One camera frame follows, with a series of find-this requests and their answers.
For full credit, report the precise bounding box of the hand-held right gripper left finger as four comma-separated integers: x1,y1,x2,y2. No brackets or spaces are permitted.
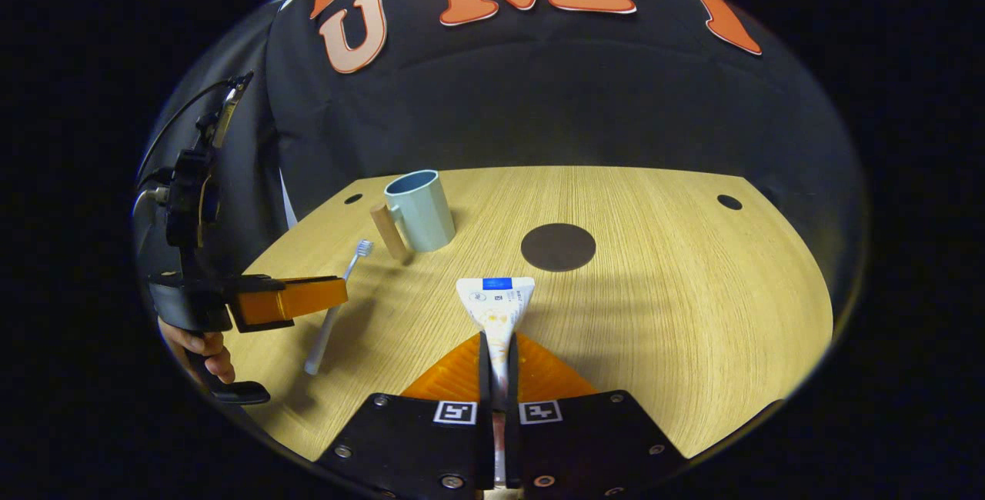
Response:
319,331,496,496

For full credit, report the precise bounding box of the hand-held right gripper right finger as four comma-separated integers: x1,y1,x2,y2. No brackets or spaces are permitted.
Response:
505,331,687,496

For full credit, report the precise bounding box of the white toothbrush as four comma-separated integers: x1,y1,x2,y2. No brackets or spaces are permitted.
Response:
304,238,376,376

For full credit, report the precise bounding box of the pale blue cup wooden handle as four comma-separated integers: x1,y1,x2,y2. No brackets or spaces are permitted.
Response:
369,169,457,261

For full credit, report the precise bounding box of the white toothpaste tube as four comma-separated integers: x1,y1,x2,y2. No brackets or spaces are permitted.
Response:
456,277,537,489

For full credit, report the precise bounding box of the dark brown round coaster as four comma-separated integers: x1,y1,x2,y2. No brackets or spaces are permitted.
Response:
521,223,597,272

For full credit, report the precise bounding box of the wooden desktop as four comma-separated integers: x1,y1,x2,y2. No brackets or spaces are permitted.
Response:
223,165,834,461

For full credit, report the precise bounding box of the plain black cloth panel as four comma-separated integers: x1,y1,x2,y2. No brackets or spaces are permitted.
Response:
139,4,297,278

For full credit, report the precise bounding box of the black backdrop cloth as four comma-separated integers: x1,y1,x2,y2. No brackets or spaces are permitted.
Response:
265,0,866,308

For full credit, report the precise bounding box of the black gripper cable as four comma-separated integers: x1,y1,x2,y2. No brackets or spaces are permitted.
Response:
135,78,235,193

